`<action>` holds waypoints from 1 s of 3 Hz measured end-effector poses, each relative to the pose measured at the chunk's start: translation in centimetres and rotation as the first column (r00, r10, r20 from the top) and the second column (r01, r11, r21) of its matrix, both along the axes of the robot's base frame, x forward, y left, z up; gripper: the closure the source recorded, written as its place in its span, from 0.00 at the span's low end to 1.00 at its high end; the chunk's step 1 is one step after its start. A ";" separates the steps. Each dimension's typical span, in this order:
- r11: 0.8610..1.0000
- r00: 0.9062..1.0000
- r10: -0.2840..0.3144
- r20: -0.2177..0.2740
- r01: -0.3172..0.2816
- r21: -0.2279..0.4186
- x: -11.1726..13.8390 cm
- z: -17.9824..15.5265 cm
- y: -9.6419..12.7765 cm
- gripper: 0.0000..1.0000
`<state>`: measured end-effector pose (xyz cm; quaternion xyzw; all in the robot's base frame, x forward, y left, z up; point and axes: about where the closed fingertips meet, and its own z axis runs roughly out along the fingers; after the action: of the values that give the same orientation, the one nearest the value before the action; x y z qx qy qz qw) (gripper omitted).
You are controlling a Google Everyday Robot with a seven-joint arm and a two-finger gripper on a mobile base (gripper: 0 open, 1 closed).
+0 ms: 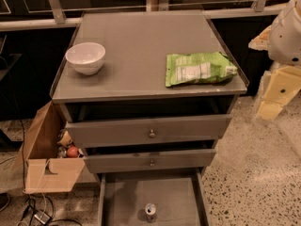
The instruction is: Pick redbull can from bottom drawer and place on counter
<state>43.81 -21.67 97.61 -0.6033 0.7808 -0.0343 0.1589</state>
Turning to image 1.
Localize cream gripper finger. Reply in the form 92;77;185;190
256;66;301;121

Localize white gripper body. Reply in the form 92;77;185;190
248;25;301;67

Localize silver redbull can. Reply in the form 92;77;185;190
144;202;156;222

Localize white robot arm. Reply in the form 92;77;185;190
248;0;301;121

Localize grey top drawer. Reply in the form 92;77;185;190
66;114;231;148

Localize grey drawer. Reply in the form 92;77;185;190
84;149;216;174
98;169;212;226
66;114;231;148

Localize grey drawer cabinet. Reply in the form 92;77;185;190
49;10;250;226

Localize grey bottom drawer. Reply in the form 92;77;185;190
98;169;212;226

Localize grey middle drawer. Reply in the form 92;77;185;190
84;149;216;174

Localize green chip bag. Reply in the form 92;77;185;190
166;52;238;88

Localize metal railing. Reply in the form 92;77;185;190
0;0;289;32

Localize white ceramic bowl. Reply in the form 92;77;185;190
65;42;106;75

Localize red apple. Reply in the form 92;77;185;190
67;146;78;158

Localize crumpled snack wrapper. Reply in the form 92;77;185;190
57;130;72;148

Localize brown cardboard box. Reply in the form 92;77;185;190
14;102;85;194

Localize black floor cables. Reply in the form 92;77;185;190
0;120;83;226

